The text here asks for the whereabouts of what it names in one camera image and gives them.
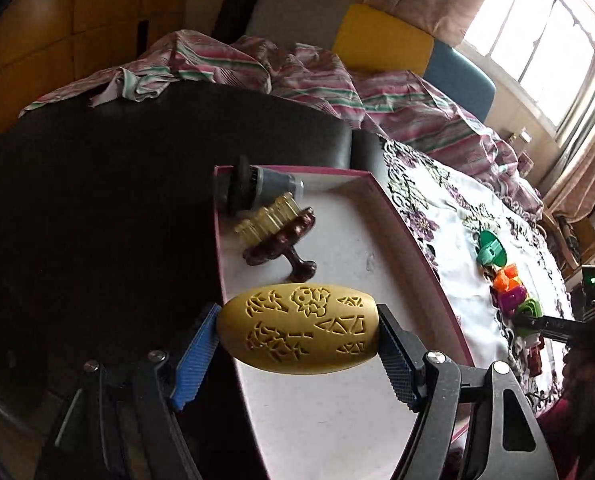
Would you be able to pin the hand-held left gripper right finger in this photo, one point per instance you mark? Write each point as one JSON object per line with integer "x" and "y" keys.
{"x": 395, "y": 360}

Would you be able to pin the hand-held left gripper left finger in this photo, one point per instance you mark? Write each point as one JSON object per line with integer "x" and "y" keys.
{"x": 197, "y": 355}

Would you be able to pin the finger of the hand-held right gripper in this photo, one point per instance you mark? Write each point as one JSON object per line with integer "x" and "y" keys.
{"x": 547, "y": 325}

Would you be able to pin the green and white toy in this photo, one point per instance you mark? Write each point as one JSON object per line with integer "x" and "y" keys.
{"x": 530, "y": 307}

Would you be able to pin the purple funnel-shaped toy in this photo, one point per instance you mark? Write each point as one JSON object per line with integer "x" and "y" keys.
{"x": 510, "y": 302}

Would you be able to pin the green funnel-shaped toy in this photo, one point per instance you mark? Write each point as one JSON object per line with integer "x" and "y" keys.
{"x": 492, "y": 249}

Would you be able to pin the yellow perforated egg-shaped toy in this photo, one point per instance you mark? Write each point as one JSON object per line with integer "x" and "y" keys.
{"x": 297, "y": 330}

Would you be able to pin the pink-edged cardboard box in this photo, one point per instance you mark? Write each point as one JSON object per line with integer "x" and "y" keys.
{"x": 337, "y": 240}

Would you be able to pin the person's right hand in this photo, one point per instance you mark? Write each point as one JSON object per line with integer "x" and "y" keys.
{"x": 590, "y": 377}

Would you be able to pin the dark red case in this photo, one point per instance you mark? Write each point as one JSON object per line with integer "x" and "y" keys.
{"x": 534, "y": 362}

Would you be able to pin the orange dotted block toy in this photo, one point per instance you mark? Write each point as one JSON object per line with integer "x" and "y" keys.
{"x": 506, "y": 279}

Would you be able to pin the cluttered shelf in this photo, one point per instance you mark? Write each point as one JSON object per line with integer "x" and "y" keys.
{"x": 582, "y": 240}

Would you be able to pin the person's maroon clothing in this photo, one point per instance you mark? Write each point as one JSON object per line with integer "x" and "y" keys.
{"x": 572, "y": 435}

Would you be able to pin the brown mushroom-shaped stamp toy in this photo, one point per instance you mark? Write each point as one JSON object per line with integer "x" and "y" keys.
{"x": 277, "y": 237}

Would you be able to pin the white embroidered floral tablecloth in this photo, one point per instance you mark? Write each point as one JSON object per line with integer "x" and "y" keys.
{"x": 457, "y": 210}

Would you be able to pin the grey canister with black lid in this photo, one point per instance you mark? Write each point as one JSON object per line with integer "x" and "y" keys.
{"x": 272, "y": 182}

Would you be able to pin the blue cushion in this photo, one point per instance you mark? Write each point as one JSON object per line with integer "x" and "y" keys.
{"x": 460, "y": 82}

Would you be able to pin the window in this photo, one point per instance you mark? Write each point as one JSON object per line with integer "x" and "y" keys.
{"x": 537, "y": 35}

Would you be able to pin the striped pink green blanket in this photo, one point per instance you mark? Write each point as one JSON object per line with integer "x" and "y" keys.
{"x": 317, "y": 80}

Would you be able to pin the yellow cushion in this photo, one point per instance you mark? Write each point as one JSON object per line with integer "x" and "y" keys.
{"x": 382, "y": 40}

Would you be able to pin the grey cushion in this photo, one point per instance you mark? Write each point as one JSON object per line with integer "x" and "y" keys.
{"x": 292, "y": 15}

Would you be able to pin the wooden wardrobe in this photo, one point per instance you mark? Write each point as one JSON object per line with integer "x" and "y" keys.
{"x": 77, "y": 20}

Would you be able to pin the black roll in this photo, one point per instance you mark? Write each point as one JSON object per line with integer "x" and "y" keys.
{"x": 240, "y": 0}

